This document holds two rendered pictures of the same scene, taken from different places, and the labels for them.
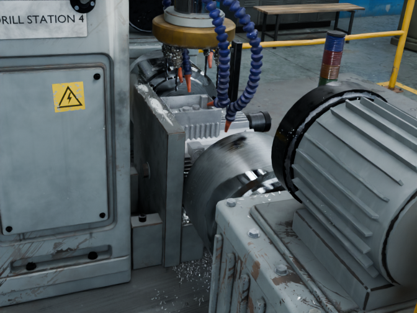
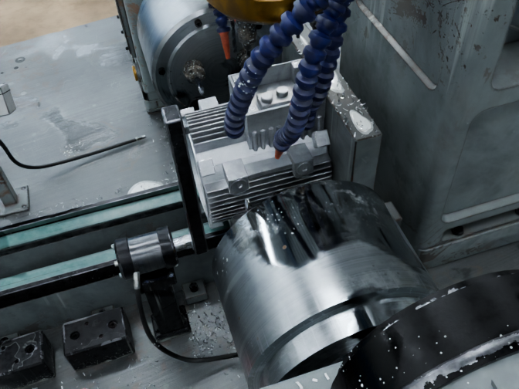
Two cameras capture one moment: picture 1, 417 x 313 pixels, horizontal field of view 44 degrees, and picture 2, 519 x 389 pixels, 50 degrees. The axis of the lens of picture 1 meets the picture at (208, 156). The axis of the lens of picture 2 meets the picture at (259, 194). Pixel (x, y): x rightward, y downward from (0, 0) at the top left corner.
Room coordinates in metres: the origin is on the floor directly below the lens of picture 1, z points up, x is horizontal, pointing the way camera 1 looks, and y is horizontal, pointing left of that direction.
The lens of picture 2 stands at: (1.79, 0.11, 1.66)
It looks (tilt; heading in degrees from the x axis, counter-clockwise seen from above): 48 degrees down; 188
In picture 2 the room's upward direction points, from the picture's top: 4 degrees counter-clockwise
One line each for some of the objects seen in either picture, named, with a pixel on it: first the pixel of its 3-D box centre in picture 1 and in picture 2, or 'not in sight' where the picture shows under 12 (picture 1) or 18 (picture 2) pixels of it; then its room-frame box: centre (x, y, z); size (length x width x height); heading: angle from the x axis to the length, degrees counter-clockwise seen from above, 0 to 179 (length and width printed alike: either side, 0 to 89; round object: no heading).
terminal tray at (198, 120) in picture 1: (189, 117); (276, 104); (1.13, 0.05, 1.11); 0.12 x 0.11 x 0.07; 112
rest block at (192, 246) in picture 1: (187, 233); not in sight; (1.02, 0.04, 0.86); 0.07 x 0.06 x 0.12; 22
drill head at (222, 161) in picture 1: (268, 222); (201, 30); (0.82, -0.12, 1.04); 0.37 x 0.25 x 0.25; 22
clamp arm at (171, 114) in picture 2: (233, 87); (186, 188); (1.32, -0.05, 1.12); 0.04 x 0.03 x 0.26; 112
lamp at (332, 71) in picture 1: (329, 69); not in sight; (1.63, -0.37, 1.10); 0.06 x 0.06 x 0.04
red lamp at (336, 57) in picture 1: (332, 56); not in sight; (1.63, -0.37, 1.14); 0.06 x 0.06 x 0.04
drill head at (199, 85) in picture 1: (165, 94); (334, 319); (1.45, 0.14, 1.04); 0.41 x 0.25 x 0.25; 22
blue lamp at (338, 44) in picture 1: (334, 41); not in sight; (1.63, -0.37, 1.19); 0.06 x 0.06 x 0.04
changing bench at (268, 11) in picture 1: (308, 25); not in sight; (6.34, -1.09, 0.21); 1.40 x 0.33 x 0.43; 118
